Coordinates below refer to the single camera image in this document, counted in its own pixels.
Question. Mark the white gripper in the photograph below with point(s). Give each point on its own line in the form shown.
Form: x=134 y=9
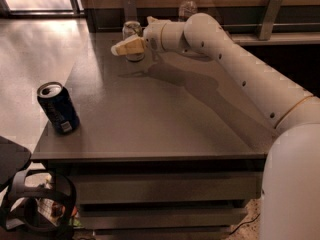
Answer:
x=153 y=37

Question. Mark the white green 7up can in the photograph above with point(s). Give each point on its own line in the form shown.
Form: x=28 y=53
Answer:
x=131 y=28

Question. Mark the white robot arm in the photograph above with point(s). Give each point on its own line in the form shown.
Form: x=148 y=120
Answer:
x=290 y=194

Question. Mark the blue pepsi can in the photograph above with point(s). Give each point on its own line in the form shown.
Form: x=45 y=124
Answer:
x=56 y=102

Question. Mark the clear plastic water bottle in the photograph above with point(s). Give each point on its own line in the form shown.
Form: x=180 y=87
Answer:
x=187 y=8

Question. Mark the grey drawer cabinet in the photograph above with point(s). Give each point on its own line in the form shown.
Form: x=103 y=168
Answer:
x=168 y=148

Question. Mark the black office chair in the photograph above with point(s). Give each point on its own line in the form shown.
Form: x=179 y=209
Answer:
x=37 y=204

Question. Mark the left metal wall bracket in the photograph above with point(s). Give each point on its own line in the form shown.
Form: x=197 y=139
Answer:
x=130 y=10

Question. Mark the metal wall bracket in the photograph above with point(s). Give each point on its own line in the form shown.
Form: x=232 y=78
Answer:
x=130 y=10
x=265 y=28

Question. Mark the metal wall rail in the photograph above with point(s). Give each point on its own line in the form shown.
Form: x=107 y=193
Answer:
x=277 y=27

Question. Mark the window frame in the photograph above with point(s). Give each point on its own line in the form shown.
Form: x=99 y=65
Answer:
x=40 y=8

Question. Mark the right metal wall bracket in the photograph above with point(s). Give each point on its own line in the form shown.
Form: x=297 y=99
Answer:
x=265 y=28

